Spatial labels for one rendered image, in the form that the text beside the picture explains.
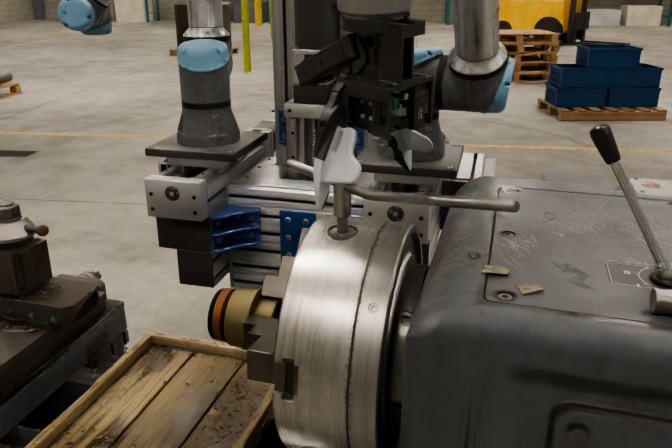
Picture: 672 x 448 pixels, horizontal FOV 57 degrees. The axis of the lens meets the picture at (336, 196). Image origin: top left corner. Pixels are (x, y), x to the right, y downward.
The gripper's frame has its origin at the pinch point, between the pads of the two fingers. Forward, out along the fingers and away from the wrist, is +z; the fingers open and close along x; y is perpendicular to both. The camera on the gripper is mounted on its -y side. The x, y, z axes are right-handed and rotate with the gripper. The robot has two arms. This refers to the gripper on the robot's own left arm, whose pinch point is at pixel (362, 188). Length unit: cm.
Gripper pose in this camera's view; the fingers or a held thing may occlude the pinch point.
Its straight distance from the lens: 73.2
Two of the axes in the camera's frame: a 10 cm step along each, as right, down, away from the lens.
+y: 7.0, 2.8, -6.6
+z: 0.3, 9.1, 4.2
